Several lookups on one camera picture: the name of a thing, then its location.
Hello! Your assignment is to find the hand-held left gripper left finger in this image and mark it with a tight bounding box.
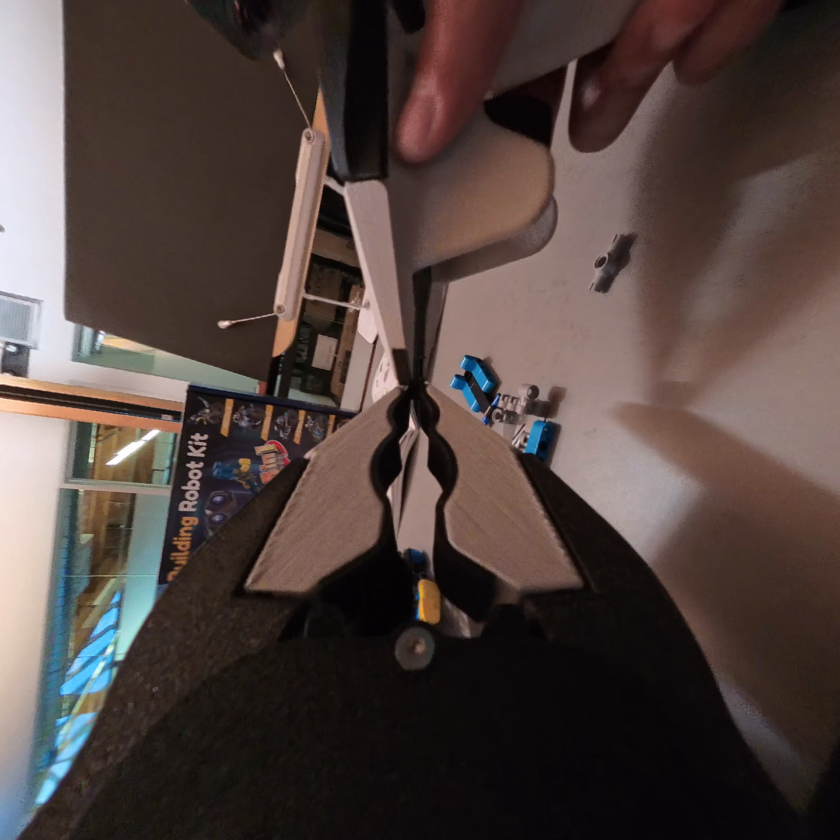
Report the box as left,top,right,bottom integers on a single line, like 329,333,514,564
243,386,411,598

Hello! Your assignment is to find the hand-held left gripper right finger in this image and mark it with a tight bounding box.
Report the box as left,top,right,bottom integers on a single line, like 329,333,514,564
416,384,585,621

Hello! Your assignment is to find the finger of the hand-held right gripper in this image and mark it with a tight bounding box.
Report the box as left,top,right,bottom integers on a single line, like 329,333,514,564
343,180,450,391

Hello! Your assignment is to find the blue grey brick assembly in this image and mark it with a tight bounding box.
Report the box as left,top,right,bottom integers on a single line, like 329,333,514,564
484,382,567,462

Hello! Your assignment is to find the grey connector with black pin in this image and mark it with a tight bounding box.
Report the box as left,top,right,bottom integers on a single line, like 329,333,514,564
587,233,637,293

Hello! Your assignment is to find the grey desk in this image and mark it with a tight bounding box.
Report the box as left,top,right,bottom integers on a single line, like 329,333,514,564
357,39,840,815

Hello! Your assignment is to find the person's right hand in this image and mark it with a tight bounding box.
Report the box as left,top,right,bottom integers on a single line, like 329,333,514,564
394,0,788,166

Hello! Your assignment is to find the shelf with cardboard boxes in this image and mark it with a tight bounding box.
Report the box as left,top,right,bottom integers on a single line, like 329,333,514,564
269,190,371,408

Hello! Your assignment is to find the blue yellow brick vehicle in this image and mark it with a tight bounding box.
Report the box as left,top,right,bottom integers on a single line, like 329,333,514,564
402,548,442,626

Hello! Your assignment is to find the dark blue toy kit box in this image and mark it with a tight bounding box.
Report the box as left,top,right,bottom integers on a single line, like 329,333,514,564
156,386,361,588

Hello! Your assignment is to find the blue beams black axle assembly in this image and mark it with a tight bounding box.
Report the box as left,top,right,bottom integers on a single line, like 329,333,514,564
449,353,505,416

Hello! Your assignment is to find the wall vent grille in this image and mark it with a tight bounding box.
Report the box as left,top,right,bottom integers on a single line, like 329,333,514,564
0,294,42,345

